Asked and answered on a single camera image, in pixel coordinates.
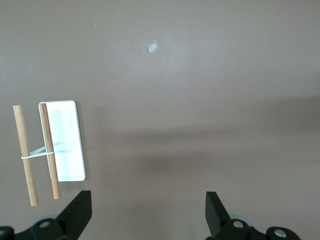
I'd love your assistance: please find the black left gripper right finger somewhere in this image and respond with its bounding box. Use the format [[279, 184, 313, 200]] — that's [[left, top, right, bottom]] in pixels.
[[205, 191, 301, 240]]

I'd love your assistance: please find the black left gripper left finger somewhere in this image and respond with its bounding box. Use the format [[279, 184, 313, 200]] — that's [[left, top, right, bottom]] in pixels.
[[0, 190, 93, 240]]

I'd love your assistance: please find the white rack with wooden rods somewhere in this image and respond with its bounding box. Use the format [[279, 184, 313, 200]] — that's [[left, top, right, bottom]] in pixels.
[[12, 100, 87, 207]]

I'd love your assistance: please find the clear tape piece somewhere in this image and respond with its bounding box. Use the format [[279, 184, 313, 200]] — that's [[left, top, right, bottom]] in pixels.
[[147, 39, 160, 54]]

